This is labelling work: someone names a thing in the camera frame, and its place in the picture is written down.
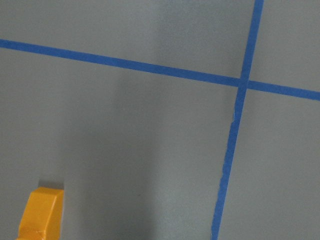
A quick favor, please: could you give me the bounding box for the orange trapezoid block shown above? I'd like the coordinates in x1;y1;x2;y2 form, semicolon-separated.
17;187;64;240

